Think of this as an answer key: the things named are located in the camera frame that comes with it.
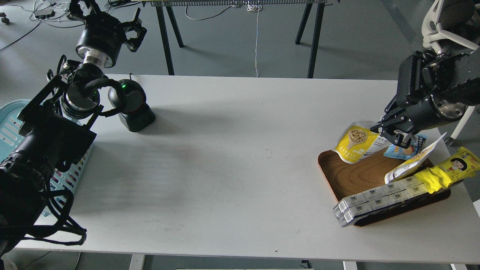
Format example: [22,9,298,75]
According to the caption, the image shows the clear boxed snack pack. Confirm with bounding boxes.
[332,176,429,227]

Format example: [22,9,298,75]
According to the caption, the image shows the white hanging cable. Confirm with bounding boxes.
[247,3,263,78]

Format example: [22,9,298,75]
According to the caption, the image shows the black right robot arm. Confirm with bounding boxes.
[370,0,480,148]

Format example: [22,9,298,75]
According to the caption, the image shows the yellow cartoon snack bag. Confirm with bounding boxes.
[414,147,480,194]

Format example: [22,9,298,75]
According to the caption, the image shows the black barcode scanner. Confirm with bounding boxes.
[118,79,156,133]

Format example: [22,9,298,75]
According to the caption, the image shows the white yellow flat pouch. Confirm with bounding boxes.
[384,133,446,183]

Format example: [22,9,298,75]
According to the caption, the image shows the floor cables and power strip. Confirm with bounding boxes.
[0,0,87,51]

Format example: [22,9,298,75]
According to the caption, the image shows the blue snack bag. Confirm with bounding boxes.
[383,134,428,160]

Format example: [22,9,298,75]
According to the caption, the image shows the yellow white snack pouch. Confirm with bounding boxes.
[332,121,391,164]

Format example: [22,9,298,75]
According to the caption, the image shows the light blue plastic basket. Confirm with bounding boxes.
[0,99,94,193]

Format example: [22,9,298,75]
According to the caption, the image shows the black trestle table background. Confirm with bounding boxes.
[141,1,327,78]

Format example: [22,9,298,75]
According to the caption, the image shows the brown wooden tray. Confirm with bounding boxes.
[318,149,451,227]

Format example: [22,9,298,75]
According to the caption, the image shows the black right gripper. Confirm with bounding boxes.
[370,51,467,149]

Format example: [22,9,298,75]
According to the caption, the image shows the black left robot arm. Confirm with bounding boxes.
[1,0,156,255]

